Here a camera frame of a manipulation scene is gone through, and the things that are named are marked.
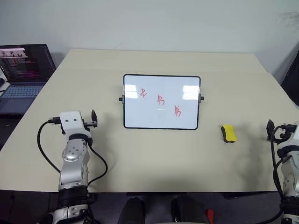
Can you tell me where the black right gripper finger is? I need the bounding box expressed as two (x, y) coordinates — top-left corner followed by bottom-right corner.
(266, 119), (275, 141)

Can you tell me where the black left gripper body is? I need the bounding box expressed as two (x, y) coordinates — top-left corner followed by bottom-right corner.
(82, 118), (98, 129)

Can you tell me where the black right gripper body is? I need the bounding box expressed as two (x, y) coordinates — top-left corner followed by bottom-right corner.
(271, 124), (298, 141)

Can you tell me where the yellow and black eraser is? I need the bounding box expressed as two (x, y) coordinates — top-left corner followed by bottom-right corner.
(220, 124), (239, 143)

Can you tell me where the black monitor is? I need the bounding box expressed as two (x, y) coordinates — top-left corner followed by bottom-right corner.
(279, 49), (299, 106)

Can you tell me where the small black-framed whiteboard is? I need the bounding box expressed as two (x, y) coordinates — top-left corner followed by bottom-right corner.
(118, 74), (206, 130)

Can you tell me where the open dark laptop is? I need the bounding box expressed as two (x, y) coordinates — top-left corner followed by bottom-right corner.
(0, 43), (57, 115)

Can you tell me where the dark rounded shape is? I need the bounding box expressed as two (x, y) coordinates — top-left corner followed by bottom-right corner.
(117, 196), (146, 224)

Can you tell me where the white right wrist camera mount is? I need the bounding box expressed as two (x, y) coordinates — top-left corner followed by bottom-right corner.
(277, 121), (299, 151)

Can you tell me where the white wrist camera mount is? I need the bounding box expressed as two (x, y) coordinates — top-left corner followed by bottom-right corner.
(277, 121), (299, 151)
(59, 110), (92, 141)

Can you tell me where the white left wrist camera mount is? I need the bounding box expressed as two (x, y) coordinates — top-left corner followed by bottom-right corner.
(59, 110), (92, 141)

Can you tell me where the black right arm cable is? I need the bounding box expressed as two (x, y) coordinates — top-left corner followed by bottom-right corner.
(270, 127), (285, 201)

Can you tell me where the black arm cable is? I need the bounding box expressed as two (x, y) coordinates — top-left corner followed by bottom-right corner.
(270, 127), (285, 201)
(38, 116), (109, 188)

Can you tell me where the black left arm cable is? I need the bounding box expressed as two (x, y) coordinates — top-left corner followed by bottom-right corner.
(38, 116), (109, 188)

